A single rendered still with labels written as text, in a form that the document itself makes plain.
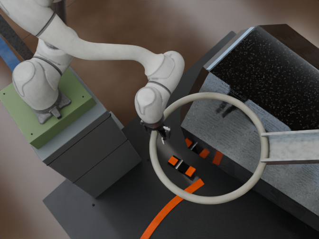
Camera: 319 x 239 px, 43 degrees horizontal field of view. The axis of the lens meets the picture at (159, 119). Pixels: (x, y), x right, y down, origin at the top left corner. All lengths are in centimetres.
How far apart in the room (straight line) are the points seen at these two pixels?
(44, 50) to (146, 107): 63
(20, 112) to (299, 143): 130
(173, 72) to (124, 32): 176
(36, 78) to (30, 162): 127
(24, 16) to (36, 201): 178
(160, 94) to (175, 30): 171
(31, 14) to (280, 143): 106
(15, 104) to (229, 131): 106
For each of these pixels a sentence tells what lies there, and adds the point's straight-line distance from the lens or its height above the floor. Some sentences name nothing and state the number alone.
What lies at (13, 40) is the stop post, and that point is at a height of 48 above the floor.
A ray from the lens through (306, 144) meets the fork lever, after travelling 170.
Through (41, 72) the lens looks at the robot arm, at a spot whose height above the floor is 112.
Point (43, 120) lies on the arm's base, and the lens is 200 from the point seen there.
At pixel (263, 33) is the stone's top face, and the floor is 84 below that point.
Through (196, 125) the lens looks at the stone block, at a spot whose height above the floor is 64.
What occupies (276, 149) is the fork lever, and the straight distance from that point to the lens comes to 172.
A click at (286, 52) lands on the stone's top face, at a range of 202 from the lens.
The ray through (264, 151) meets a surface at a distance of 170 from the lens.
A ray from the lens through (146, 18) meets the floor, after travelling 329.
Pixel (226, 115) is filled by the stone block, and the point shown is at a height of 75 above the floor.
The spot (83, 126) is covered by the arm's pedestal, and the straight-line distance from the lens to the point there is 202.
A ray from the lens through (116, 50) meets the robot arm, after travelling 146.
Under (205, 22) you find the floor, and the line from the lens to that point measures 318.
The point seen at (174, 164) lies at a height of 3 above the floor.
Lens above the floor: 253
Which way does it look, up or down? 64 degrees down
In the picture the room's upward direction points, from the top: 24 degrees counter-clockwise
